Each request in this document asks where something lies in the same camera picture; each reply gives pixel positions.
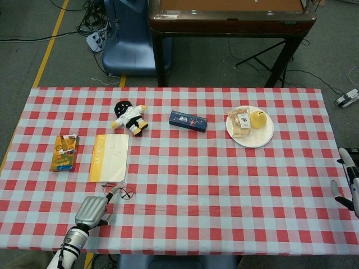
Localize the white grey power strip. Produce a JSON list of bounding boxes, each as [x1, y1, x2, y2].
[[334, 88, 359, 108]]

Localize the long black cable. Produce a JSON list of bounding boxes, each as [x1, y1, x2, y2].
[[0, 30, 88, 43]]

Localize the yellow white notebook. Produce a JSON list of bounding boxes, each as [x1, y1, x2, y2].
[[88, 133, 130, 183]]

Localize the black cable tangle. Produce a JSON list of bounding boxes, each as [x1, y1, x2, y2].
[[76, 0, 120, 39]]

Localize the yellow pear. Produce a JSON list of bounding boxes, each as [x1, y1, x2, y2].
[[250, 110, 267, 129]]

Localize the thin white cable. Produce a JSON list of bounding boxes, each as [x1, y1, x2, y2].
[[91, 72, 122, 86]]

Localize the white round plate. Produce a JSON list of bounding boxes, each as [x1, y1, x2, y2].
[[225, 105, 274, 149]]

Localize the plush doll black head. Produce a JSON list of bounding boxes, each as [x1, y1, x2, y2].
[[111, 101, 149, 137]]

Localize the dark brown wooden table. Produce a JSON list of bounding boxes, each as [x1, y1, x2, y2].
[[148, 0, 317, 88]]

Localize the red white checkered tablecloth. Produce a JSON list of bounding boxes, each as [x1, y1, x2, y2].
[[0, 86, 355, 256]]

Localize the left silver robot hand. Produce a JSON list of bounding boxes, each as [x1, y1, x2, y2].
[[74, 185, 120, 232]]

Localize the packaged pastry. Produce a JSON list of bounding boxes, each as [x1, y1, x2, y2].
[[227, 106, 252, 138]]

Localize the blue plastic chair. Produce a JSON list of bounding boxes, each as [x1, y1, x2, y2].
[[102, 0, 172, 77]]

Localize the dark blue pencil box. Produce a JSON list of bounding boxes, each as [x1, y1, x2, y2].
[[169, 110, 209, 133]]

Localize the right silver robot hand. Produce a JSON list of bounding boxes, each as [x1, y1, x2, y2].
[[330, 147, 359, 219]]

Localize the white power strip with plugs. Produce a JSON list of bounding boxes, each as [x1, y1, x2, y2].
[[85, 31, 107, 53]]

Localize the thin-framed eyeglasses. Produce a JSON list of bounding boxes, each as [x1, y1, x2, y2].
[[101, 182, 137, 200]]

